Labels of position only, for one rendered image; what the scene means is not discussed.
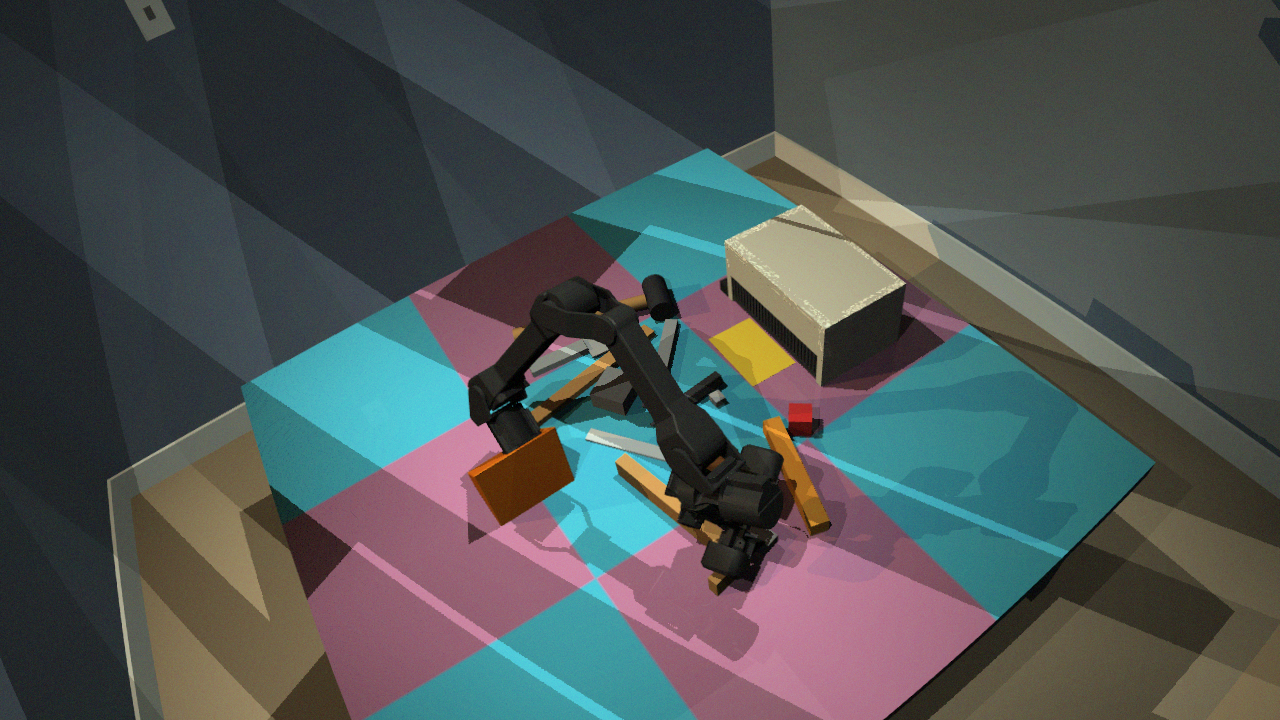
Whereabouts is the orange long bar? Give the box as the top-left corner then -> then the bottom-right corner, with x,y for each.
763,416 -> 829,536

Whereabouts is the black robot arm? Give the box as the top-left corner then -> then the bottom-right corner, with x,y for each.
468,275 -> 783,530

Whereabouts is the orange-brown bar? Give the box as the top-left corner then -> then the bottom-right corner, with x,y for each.
531,324 -> 655,427

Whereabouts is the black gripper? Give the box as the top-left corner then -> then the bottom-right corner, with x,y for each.
701,445 -> 785,580

